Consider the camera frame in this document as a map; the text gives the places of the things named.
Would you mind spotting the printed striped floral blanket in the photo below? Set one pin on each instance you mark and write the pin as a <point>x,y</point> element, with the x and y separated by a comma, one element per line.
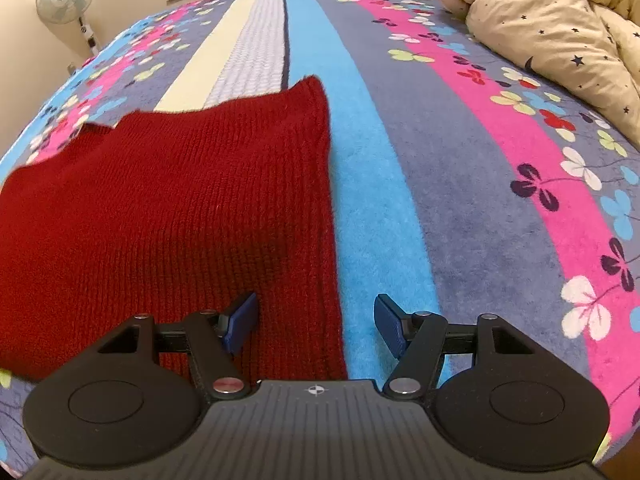
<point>450,170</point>

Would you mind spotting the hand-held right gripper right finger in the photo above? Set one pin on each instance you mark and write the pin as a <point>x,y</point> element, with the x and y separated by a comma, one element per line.
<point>389,327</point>

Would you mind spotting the beige star print quilt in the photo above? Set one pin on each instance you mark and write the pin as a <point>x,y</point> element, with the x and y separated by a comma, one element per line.
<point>550,25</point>

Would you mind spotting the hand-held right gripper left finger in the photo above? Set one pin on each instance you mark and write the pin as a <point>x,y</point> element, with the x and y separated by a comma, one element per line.
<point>241,321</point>

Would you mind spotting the red knitted sweater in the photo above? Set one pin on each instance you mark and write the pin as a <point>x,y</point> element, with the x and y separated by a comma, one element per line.
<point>165,210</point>

